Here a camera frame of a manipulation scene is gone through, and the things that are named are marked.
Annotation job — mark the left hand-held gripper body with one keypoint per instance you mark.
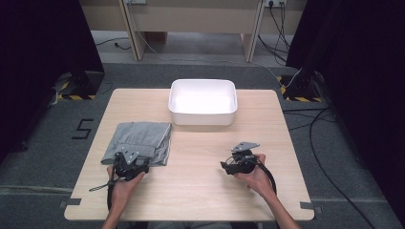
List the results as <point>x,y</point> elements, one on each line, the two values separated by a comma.
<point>127,168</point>

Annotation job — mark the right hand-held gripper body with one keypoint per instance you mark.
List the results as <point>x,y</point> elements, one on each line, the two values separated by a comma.
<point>243,163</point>

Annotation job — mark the grey shorts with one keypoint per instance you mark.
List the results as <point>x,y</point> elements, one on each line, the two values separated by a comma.
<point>140,136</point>

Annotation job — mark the white plastic bin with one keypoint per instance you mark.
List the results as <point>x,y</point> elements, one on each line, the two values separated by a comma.
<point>203,118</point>

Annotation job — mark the person's right hand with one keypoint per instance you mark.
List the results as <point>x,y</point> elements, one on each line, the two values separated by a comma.
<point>259,181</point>

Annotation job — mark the person's left hand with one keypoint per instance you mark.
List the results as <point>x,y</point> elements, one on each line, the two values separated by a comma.
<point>121,194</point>

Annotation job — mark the black stand base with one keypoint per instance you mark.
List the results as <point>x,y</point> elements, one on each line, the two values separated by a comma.
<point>89,83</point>
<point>301,88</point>

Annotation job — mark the beige desk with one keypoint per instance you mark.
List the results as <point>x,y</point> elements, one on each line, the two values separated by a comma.
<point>191,16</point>

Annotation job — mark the black curtain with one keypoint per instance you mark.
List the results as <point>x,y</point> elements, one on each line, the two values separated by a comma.
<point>31,47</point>
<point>366,63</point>

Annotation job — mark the white wall socket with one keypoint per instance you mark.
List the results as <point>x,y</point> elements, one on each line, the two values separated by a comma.
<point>136,1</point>
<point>275,2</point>

